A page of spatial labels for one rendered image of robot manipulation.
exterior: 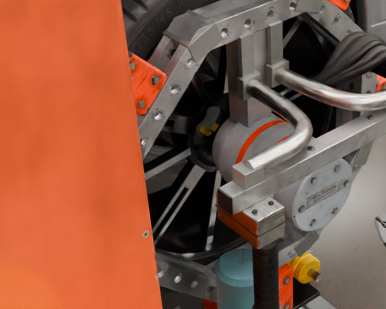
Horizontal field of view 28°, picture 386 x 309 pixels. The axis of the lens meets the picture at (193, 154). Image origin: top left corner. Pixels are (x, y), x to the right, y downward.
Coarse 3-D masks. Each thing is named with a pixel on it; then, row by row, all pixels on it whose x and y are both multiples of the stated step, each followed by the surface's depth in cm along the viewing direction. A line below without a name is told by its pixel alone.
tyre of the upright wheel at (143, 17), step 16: (128, 0) 113; (144, 0) 112; (160, 0) 113; (176, 0) 115; (192, 0) 116; (208, 0) 118; (128, 16) 112; (144, 16) 112; (160, 16) 114; (176, 16) 116; (352, 16) 141; (128, 32) 112; (144, 32) 114; (160, 32) 115; (128, 48) 113; (144, 48) 115; (160, 288) 140
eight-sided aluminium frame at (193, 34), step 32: (224, 0) 116; (256, 0) 119; (288, 0) 117; (320, 0) 121; (192, 32) 109; (224, 32) 113; (320, 32) 131; (160, 64) 113; (192, 64) 111; (160, 96) 110; (160, 128) 112; (352, 160) 145; (288, 224) 149; (160, 256) 130; (288, 256) 146; (192, 288) 132
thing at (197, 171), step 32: (288, 32) 135; (224, 64) 130; (320, 64) 144; (192, 96) 133; (224, 96) 132; (288, 96) 143; (192, 128) 131; (320, 128) 150; (160, 160) 131; (192, 160) 134; (160, 192) 162; (192, 192) 161; (160, 224) 138; (192, 224) 152; (224, 224) 152; (192, 256) 142
